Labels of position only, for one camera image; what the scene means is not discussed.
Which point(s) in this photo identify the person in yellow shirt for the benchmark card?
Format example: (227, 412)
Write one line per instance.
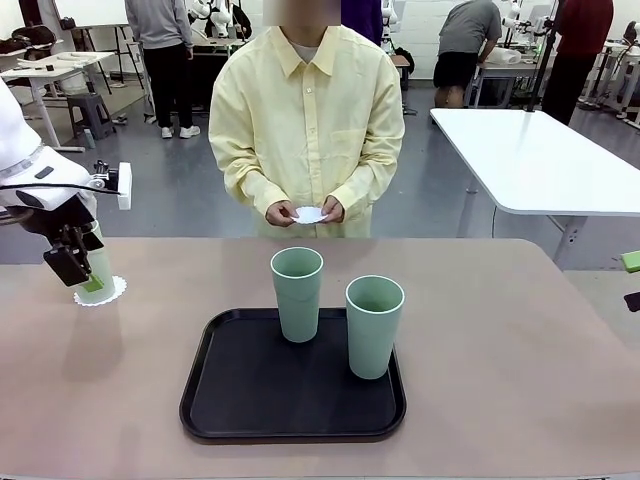
(305, 125)

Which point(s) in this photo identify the grey plastic step stool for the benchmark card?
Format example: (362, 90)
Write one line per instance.
(90, 107)

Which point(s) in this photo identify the person in grey hoodie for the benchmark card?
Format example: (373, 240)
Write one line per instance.
(157, 25)

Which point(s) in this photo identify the person's right forearm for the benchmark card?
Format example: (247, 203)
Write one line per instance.
(247, 187)

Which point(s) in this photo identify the black bag on desk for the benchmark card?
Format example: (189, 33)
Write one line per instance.
(30, 36)

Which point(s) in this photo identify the black camera stand pole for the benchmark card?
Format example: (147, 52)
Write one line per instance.
(547, 50)

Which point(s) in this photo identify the person in grey t-shirt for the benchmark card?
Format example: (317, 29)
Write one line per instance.
(467, 30)

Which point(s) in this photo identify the black plastic serving tray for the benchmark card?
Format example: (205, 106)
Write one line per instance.
(280, 390)

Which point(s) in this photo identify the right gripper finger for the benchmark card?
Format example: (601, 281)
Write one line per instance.
(632, 262)
(634, 302)

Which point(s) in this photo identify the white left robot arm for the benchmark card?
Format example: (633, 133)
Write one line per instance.
(20, 130)

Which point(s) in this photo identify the light green plastic cup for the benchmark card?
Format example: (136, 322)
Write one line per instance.
(372, 340)
(297, 310)
(102, 265)

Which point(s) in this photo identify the white background desk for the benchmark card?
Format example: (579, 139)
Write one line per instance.
(65, 62)

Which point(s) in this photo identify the person in red top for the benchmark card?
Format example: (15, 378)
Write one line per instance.
(585, 25)

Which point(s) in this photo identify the white whiteboard on easel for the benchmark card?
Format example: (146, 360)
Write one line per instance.
(90, 10)

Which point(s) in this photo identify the person's right hand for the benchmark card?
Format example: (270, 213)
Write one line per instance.
(280, 214)

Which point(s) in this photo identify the person's left hand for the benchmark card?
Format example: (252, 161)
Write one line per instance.
(336, 210)

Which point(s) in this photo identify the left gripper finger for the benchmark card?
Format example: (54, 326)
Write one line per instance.
(94, 241)
(67, 262)

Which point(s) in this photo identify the white folding table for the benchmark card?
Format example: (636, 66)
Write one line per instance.
(530, 155)

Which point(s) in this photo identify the person's left forearm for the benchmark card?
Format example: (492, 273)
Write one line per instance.
(365, 180)

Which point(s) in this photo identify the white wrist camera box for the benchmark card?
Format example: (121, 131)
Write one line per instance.
(125, 187)

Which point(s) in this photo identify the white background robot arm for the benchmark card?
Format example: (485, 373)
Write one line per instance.
(215, 15)

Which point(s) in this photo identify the person in purple top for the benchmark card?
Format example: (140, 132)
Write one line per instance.
(362, 15)

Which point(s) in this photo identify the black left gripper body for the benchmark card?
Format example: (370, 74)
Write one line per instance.
(67, 222)

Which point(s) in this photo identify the white scalloped paper coaster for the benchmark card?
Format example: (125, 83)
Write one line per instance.
(310, 216)
(119, 287)

